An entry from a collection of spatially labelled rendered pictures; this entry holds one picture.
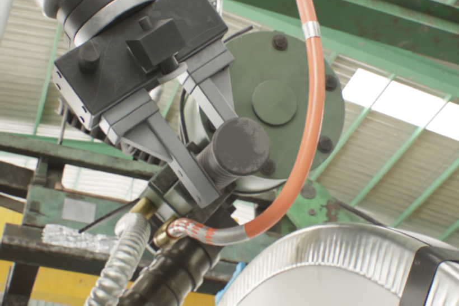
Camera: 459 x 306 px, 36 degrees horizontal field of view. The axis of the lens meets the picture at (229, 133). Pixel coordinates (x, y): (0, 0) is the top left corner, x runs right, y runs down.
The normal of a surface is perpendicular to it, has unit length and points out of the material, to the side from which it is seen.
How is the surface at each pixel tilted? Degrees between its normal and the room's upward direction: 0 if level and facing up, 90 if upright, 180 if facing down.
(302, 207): 90
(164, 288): 105
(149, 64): 129
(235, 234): 121
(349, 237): 90
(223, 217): 115
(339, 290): 90
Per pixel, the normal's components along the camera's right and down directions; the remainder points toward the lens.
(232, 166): 0.25, -0.23
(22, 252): 0.00, 0.77
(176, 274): 0.45, -0.35
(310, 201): 0.18, -0.63
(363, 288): -0.94, -0.22
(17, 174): 0.56, -0.53
